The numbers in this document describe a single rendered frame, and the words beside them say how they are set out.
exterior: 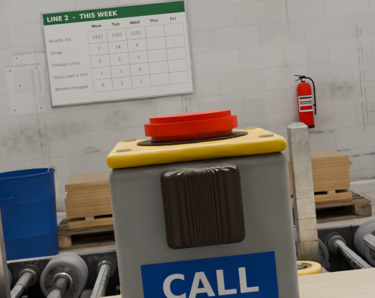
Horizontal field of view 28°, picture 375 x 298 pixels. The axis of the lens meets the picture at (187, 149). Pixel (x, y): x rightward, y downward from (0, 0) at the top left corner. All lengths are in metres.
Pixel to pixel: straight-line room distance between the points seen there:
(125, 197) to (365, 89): 7.47
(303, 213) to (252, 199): 1.15
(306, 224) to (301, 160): 0.12
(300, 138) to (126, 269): 1.14
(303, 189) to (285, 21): 6.21
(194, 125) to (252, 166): 0.03
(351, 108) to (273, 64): 0.91
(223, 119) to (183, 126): 0.02
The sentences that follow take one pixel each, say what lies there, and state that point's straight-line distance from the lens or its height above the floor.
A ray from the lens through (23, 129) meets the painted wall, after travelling 7.59.
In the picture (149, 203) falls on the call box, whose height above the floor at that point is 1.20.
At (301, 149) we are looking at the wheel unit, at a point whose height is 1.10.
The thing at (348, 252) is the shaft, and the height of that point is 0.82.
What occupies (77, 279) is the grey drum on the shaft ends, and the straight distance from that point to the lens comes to 1.86.
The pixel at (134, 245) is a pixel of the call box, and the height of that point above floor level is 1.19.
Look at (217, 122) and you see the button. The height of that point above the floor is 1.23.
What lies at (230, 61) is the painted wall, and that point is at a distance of 7.49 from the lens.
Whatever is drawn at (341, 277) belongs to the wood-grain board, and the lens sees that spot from 1.29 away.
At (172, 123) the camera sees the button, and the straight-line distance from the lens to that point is 0.30.
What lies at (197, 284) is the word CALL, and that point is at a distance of 0.29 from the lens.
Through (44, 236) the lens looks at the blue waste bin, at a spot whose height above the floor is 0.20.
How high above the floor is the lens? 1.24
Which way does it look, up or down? 5 degrees down
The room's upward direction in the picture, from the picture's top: 6 degrees counter-clockwise
